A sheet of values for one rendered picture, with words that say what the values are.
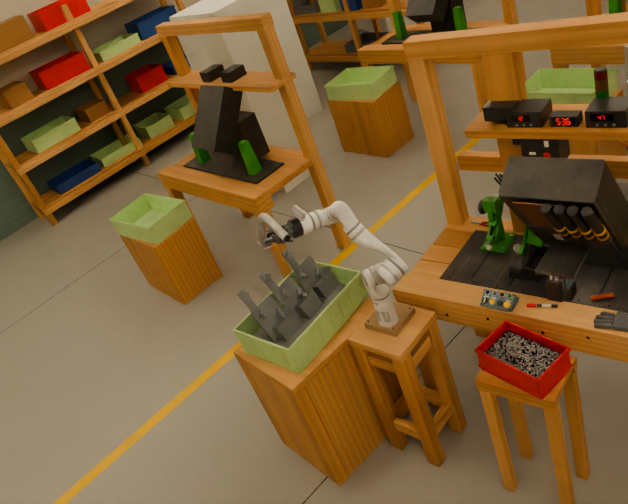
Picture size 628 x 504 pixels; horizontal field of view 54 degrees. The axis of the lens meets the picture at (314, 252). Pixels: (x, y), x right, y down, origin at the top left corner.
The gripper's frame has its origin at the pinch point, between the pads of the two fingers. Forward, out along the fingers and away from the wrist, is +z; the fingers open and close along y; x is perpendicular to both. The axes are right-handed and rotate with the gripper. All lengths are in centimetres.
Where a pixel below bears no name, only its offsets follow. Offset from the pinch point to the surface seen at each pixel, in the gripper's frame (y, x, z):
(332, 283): 64, -78, -55
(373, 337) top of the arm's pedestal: 14, -81, -48
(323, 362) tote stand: 26, -92, -25
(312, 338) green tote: 33, -82, -25
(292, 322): 52, -82, -23
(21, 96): 621, -55, 43
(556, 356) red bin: -58, -67, -91
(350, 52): 581, -101, -385
